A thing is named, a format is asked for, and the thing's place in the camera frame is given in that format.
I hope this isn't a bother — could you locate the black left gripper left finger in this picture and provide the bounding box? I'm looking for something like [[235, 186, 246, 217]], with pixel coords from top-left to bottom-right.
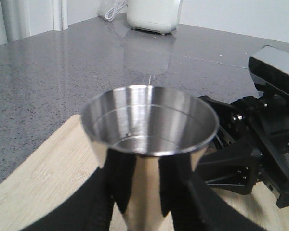
[[21, 156, 115, 231]]

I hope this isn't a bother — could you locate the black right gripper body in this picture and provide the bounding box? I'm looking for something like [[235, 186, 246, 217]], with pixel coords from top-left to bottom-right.
[[196, 96, 289, 208]]

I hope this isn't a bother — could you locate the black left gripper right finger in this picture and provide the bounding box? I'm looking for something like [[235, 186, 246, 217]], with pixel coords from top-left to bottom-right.
[[170, 168, 268, 231]]

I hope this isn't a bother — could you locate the steel double jigger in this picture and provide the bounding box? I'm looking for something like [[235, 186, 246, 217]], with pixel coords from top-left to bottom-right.
[[81, 85, 219, 231]]

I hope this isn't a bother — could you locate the light wooden cutting board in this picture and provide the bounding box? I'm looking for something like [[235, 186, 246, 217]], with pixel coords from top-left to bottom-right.
[[0, 115, 289, 231]]

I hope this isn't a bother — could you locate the white appliance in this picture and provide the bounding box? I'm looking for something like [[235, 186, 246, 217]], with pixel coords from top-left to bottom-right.
[[127, 0, 183, 35]]

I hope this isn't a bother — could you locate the grey curtain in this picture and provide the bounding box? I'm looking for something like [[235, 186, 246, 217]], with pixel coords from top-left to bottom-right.
[[0, 0, 69, 48]]

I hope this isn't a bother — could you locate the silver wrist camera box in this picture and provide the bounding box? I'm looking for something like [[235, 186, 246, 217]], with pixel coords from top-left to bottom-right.
[[248, 45, 289, 96]]

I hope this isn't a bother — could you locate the white cable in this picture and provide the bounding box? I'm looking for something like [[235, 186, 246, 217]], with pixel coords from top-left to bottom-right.
[[98, 0, 130, 22]]

